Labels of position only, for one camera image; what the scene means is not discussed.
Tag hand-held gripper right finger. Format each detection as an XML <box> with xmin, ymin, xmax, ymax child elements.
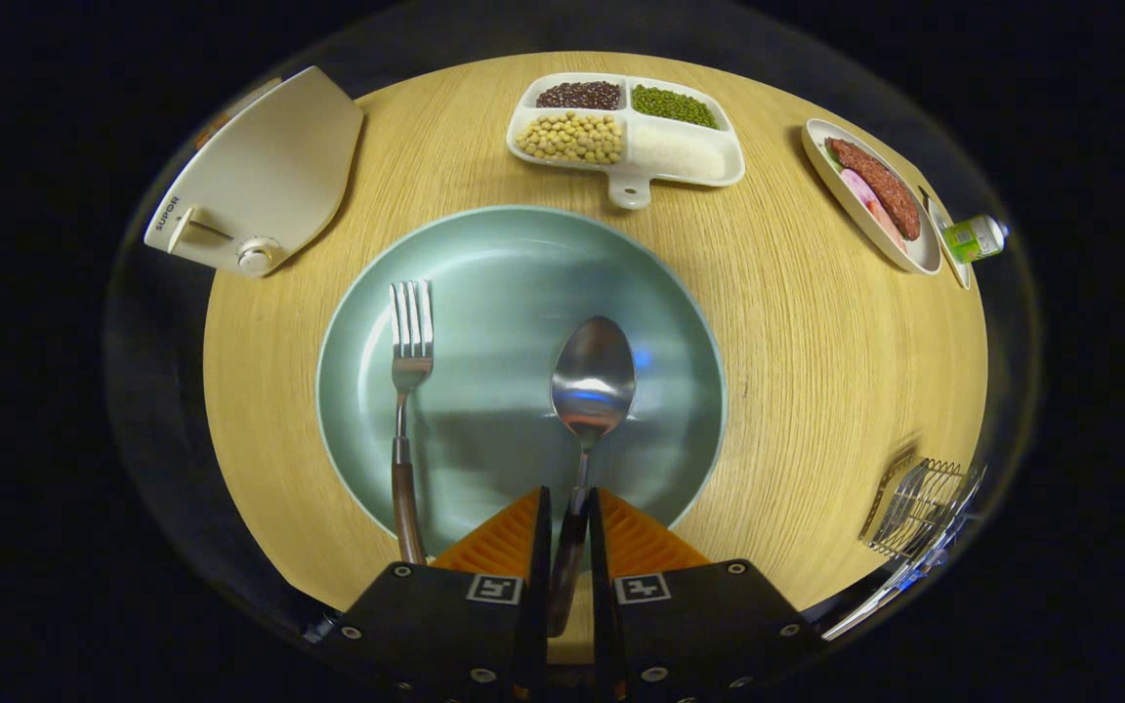
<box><xmin>589</xmin><ymin>486</ymin><xmax>822</xmax><ymax>703</ymax></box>

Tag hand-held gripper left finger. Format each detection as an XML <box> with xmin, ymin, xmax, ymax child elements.
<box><xmin>313</xmin><ymin>485</ymin><xmax>554</xmax><ymax>703</ymax></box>

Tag metal spoon with wooden handle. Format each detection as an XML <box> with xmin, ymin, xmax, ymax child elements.
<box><xmin>545</xmin><ymin>314</ymin><xmax>638</xmax><ymax>641</ymax></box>

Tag metal fork with wooden handle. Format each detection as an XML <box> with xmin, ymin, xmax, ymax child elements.
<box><xmin>389</xmin><ymin>279</ymin><xmax>437</xmax><ymax>567</ymax></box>

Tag pale green round plate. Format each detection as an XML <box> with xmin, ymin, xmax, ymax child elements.
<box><xmin>315</xmin><ymin>204</ymin><xmax>728</xmax><ymax>559</ymax></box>

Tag square metal drain basket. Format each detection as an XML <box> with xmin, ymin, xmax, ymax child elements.
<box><xmin>858</xmin><ymin>449</ymin><xmax>988</xmax><ymax>562</ymax></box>

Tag white divided tray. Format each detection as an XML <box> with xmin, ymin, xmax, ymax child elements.
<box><xmin>506</xmin><ymin>71</ymin><xmax>747</xmax><ymax>211</ymax></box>

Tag pile of yellow soybeans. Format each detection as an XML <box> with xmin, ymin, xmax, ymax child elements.
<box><xmin>514</xmin><ymin>109</ymin><xmax>625</xmax><ymax>165</ymax></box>

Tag pile of white rice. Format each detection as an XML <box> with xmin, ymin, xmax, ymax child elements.
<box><xmin>633</xmin><ymin>122</ymin><xmax>728</xmax><ymax>180</ymax></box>

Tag pale pink ham slice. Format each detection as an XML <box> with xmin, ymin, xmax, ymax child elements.
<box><xmin>838</xmin><ymin>168</ymin><xmax>881</xmax><ymax>211</ymax></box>

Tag pile of dark red beans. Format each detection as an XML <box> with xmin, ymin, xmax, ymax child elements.
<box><xmin>535</xmin><ymin>80</ymin><xmax>622</xmax><ymax>110</ymax></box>

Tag white round food plate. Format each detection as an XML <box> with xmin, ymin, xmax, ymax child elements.
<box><xmin>801</xmin><ymin>118</ymin><xmax>943</xmax><ymax>276</ymax></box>

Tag pile of green mung beans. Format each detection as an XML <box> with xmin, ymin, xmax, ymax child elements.
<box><xmin>631</xmin><ymin>84</ymin><xmax>720</xmax><ymax>130</ymax></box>

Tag brown steak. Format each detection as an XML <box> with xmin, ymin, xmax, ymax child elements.
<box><xmin>824</xmin><ymin>137</ymin><xmax>922</xmax><ymax>242</ymax></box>

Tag cream toaster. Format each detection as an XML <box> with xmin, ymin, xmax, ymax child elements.
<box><xmin>143</xmin><ymin>65</ymin><xmax>365</xmax><ymax>279</ymax></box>

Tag green label metal bottle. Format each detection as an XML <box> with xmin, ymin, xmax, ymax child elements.
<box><xmin>941</xmin><ymin>214</ymin><xmax>1011</xmax><ymax>265</ymax></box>

